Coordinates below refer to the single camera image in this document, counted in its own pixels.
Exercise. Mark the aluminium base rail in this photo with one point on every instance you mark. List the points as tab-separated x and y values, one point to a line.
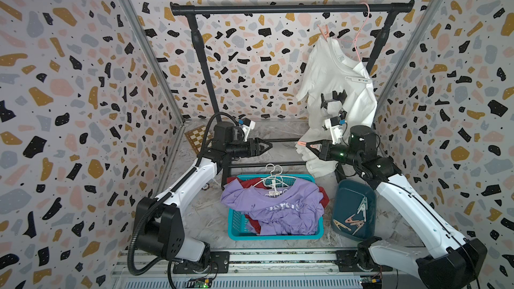
268	268

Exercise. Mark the purple garment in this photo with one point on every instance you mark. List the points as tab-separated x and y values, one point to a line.
277	208

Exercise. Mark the pink wire hanger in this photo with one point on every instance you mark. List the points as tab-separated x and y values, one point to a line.
355	40

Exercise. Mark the teal laundry basket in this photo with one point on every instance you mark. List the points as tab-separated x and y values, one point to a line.
240	228

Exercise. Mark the dark teal clothespin bin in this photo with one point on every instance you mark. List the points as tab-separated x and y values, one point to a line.
354	210

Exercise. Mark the white plastic hangers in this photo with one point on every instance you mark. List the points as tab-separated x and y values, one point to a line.
275	183

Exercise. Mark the dark grey clothes rack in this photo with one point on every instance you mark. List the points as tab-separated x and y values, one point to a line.
250	69

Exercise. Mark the aluminium corner profile right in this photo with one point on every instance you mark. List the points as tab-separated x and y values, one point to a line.
416	38

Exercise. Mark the white printed t-shirt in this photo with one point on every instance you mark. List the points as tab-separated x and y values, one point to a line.
329	94

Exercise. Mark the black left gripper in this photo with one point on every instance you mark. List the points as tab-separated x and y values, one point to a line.
257	148

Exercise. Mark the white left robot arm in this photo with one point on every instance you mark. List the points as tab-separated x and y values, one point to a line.
159	228

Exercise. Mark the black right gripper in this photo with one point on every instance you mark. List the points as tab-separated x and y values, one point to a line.
326	150

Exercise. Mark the wooden chessboard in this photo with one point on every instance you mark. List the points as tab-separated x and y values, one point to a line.
195	138

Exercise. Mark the red garment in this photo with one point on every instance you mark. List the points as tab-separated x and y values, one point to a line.
249	184

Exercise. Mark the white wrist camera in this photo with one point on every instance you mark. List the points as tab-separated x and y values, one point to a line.
246	125
336	127

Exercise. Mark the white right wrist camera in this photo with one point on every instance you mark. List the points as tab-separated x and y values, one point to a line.
336	127

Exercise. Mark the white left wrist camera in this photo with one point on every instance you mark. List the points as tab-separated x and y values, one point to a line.
246	125

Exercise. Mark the aluminium corner profile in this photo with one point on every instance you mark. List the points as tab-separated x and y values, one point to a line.
146	48
416	38

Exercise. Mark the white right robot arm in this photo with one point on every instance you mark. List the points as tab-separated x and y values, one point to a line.
447	260

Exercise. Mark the aluminium corner profile left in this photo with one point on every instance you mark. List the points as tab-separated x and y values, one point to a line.
146	48

